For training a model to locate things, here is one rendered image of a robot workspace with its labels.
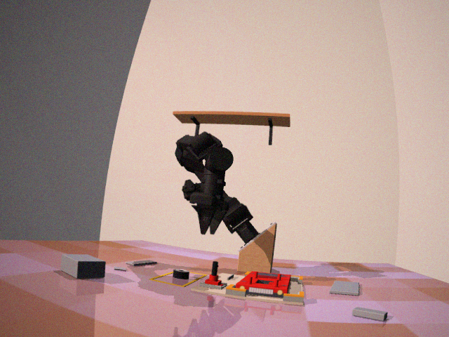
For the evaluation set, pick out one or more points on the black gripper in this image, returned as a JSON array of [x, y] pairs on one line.
[[211, 203]]

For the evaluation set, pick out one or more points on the black toy wheel with grey hub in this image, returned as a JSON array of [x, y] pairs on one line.
[[181, 274]]

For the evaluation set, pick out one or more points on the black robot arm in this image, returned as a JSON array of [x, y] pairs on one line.
[[190, 153]]

